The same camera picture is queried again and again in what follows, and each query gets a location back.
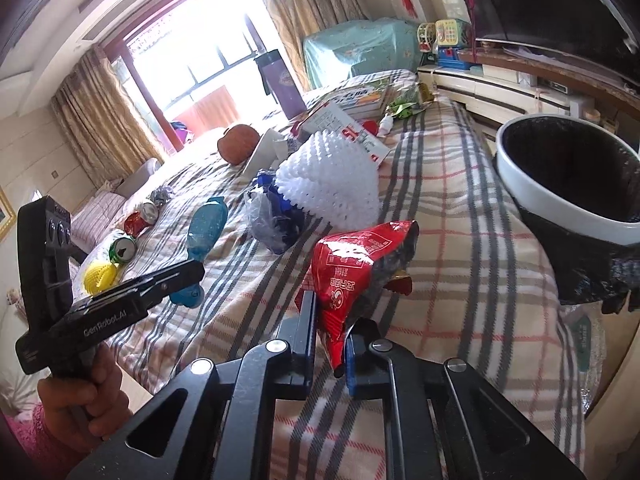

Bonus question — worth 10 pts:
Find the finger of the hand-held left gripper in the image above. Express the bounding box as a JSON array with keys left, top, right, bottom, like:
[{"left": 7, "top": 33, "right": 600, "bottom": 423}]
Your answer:
[{"left": 119, "top": 259, "right": 206, "bottom": 306}]

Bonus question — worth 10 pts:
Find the yellow toy phone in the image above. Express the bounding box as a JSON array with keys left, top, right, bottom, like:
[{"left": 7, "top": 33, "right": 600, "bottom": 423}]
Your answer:
[{"left": 434, "top": 19, "right": 471, "bottom": 53}]

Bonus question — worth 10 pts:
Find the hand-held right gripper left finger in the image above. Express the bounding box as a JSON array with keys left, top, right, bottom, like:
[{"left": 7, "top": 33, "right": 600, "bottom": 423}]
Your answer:
[{"left": 65, "top": 289, "right": 321, "bottom": 480}]

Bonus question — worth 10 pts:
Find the plaid blanket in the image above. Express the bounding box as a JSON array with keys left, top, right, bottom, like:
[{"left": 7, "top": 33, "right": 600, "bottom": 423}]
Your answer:
[{"left": 75, "top": 67, "right": 586, "bottom": 480}]

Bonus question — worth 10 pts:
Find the red snack bag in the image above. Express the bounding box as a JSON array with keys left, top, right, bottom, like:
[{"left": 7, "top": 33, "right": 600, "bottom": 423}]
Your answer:
[{"left": 295, "top": 220, "right": 420, "bottom": 368}]

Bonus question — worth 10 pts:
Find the crumpled clear plastic bag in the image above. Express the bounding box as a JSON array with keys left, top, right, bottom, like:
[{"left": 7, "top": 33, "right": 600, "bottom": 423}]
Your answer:
[{"left": 245, "top": 180, "right": 313, "bottom": 255}]

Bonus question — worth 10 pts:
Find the white television cabinet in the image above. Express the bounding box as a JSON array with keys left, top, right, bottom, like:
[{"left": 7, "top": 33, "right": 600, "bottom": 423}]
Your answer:
[{"left": 417, "top": 52, "right": 640, "bottom": 161}]

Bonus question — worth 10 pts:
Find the green drink can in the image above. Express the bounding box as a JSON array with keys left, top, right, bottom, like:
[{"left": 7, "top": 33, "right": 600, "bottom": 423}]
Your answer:
[{"left": 107, "top": 235, "right": 138, "bottom": 265}]

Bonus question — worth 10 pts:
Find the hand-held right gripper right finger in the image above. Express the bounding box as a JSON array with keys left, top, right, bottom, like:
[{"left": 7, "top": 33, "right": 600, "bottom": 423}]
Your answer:
[{"left": 344, "top": 317, "right": 587, "bottom": 480}]

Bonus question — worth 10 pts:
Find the person's left hand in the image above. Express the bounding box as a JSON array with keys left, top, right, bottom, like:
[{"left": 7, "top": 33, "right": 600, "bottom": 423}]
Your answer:
[{"left": 37, "top": 347, "right": 133, "bottom": 442}]

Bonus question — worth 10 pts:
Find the teal dust cover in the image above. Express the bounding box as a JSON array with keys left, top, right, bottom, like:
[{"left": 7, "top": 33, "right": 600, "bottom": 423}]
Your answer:
[{"left": 302, "top": 19, "right": 421, "bottom": 92}]

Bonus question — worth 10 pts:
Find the beige curtain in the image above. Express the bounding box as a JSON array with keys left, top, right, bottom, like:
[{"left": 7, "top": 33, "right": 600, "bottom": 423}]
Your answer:
[
  {"left": 50, "top": 50, "right": 166, "bottom": 186},
  {"left": 245, "top": 0, "right": 368, "bottom": 91}
]

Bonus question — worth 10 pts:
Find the black television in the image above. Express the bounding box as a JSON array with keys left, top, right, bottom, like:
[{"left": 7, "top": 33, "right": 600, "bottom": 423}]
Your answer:
[{"left": 447, "top": 0, "right": 640, "bottom": 81}]

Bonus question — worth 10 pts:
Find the red drink can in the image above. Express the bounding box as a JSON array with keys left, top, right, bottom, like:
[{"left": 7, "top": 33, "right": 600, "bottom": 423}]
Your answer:
[{"left": 124, "top": 200, "right": 160, "bottom": 237}]

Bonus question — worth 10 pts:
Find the green snack wrapper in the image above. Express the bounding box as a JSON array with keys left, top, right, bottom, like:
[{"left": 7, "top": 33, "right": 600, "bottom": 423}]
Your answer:
[{"left": 387, "top": 95, "right": 426, "bottom": 118}]

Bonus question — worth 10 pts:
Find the red printed cardboard box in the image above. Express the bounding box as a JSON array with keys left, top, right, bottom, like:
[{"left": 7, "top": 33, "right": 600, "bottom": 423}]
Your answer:
[{"left": 295, "top": 101, "right": 392, "bottom": 161}]

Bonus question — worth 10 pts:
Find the blue foil wrapper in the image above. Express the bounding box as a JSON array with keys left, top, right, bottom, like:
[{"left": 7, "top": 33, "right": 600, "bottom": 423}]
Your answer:
[{"left": 257, "top": 172, "right": 303, "bottom": 216}]

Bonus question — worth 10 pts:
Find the blue toy cash register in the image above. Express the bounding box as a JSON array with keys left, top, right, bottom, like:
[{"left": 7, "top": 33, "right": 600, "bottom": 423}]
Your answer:
[{"left": 437, "top": 47, "right": 476, "bottom": 72}]

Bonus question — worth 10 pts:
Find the crushed blue plastic bottle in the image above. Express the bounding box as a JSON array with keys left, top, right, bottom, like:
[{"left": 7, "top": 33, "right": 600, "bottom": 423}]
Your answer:
[{"left": 170, "top": 196, "right": 228, "bottom": 307}]

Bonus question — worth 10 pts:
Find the balcony window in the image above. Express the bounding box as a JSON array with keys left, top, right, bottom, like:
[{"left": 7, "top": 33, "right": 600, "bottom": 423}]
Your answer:
[{"left": 107, "top": 0, "right": 301, "bottom": 151}]

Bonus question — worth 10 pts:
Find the framed picture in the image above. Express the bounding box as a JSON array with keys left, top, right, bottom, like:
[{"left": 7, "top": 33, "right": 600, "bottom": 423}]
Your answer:
[{"left": 0, "top": 187, "right": 16, "bottom": 238}]

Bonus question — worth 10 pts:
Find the white paper box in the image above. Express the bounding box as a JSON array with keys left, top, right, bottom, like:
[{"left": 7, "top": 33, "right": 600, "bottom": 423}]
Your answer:
[{"left": 243, "top": 129, "right": 291, "bottom": 181}]

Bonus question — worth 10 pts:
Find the person's left forearm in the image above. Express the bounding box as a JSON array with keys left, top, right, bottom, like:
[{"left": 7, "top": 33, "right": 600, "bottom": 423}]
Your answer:
[{"left": 0, "top": 402, "right": 68, "bottom": 480}]

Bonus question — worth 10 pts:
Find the brown round fruit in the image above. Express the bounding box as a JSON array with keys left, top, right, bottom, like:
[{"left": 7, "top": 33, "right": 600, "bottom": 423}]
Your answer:
[{"left": 217, "top": 124, "right": 261, "bottom": 166}]

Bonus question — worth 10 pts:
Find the white foam fruit net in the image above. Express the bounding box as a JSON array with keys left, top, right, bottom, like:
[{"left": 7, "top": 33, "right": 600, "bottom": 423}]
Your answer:
[{"left": 275, "top": 129, "right": 381, "bottom": 226}]

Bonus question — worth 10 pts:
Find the striped sofa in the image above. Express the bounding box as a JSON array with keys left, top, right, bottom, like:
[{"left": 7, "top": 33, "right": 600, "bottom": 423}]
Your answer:
[{"left": 70, "top": 157, "right": 163, "bottom": 256}]

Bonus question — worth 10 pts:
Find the purple water bottle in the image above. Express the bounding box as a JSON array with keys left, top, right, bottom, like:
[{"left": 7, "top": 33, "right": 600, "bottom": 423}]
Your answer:
[{"left": 254, "top": 50, "right": 305, "bottom": 117}]

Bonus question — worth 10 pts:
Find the white trash bin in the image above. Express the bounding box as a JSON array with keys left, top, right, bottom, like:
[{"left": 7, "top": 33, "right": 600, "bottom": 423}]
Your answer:
[{"left": 492, "top": 114, "right": 640, "bottom": 313}]

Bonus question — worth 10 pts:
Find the yellow spiky ball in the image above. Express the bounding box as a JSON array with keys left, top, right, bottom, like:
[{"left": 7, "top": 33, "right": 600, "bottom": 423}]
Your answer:
[{"left": 84, "top": 259, "right": 121, "bottom": 295}]

